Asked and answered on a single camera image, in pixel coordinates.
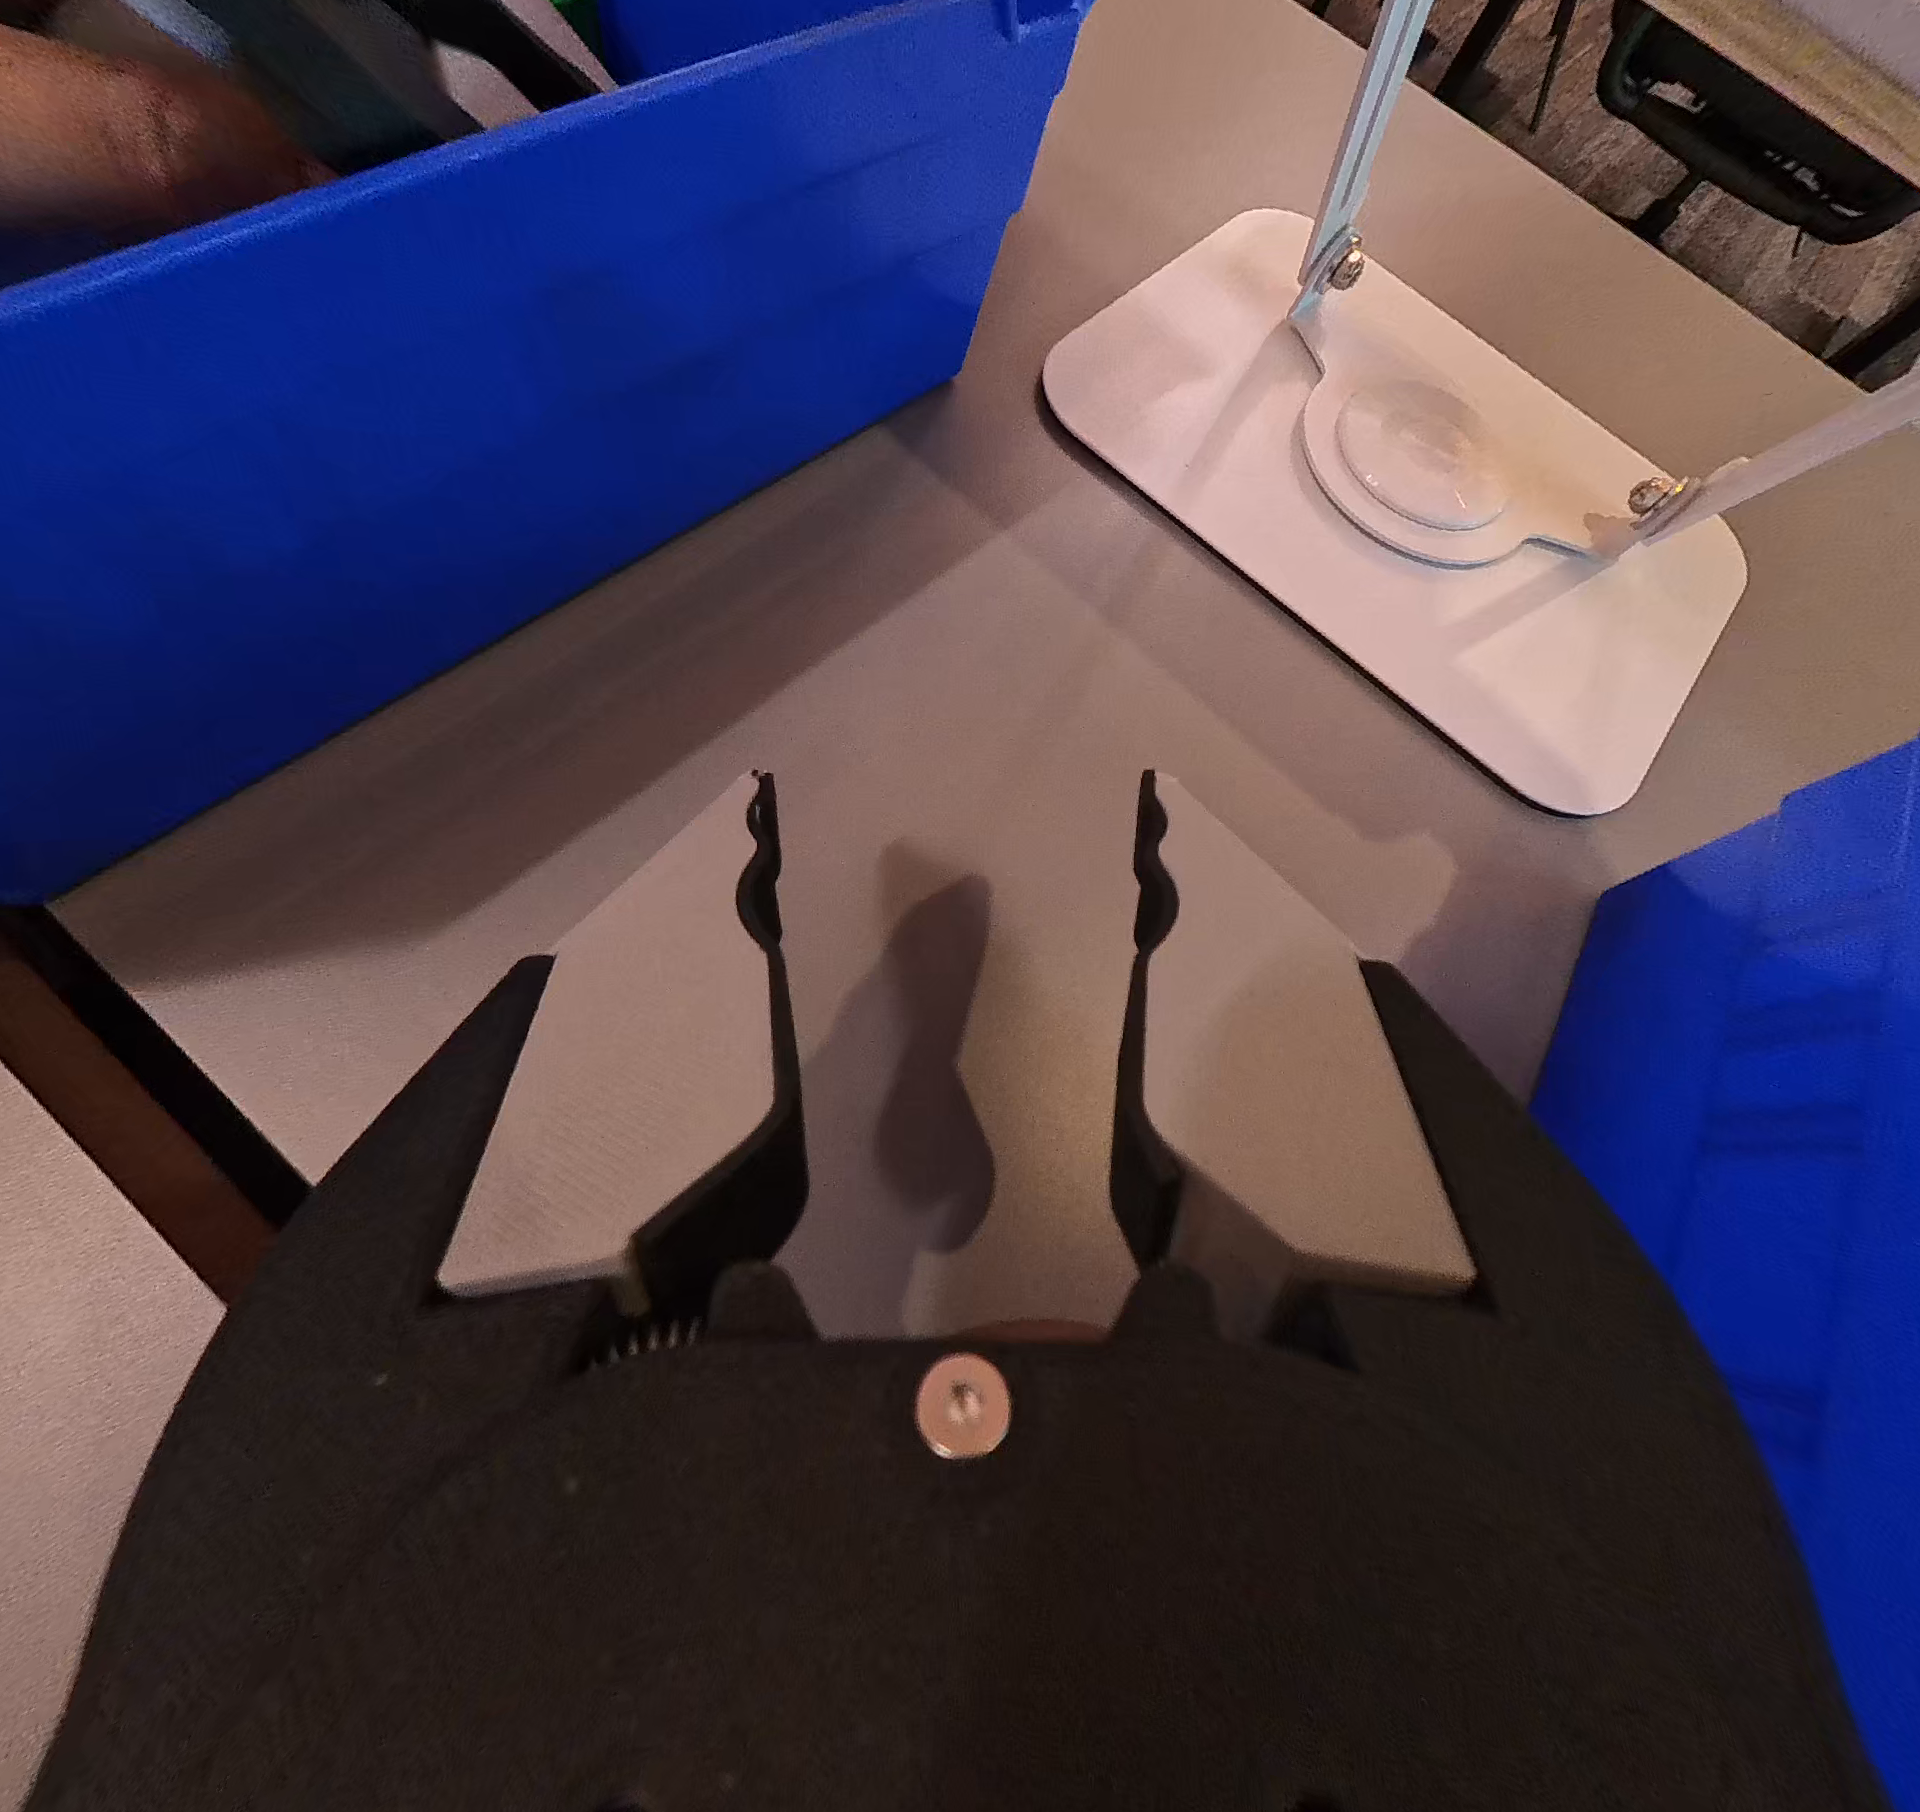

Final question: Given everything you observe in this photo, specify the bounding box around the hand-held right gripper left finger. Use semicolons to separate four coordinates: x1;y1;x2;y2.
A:
435;769;815;1315

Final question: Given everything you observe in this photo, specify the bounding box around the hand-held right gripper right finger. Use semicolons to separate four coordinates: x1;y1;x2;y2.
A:
1111;769;1483;1333

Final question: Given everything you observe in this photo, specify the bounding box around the blue plastic bin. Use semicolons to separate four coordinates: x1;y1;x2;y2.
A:
0;0;1129;906
1530;739;1920;1812

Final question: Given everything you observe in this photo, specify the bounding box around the person's left hand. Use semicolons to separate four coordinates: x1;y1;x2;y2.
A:
0;25;334;246

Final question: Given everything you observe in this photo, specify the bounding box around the white desk stand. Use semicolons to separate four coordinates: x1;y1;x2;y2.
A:
1042;0;1920;820

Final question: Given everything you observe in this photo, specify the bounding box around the black office chair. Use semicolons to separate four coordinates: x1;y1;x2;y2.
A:
1594;4;1920;249

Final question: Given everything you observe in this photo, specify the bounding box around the round wooden table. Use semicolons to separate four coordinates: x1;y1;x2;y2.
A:
1476;0;1920;194

